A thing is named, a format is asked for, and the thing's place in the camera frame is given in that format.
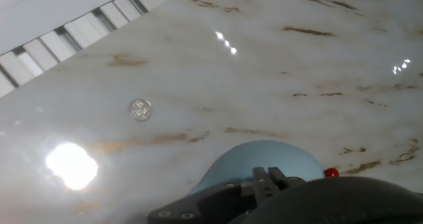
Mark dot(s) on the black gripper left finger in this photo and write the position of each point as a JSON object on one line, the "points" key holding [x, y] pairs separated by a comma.
{"points": [[215, 207]]}

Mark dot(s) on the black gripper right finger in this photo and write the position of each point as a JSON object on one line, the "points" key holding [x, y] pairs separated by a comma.
{"points": [[291, 181]]}

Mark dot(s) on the light blue piggy bank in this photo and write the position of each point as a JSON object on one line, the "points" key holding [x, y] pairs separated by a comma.
{"points": [[257, 161]]}

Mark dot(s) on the silver coin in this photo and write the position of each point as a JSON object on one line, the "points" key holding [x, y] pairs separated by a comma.
{"points": [[140, 109]]}

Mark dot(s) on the white printed paper sheet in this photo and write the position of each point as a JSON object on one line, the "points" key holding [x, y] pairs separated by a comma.
{"points": [[49, 12]]}

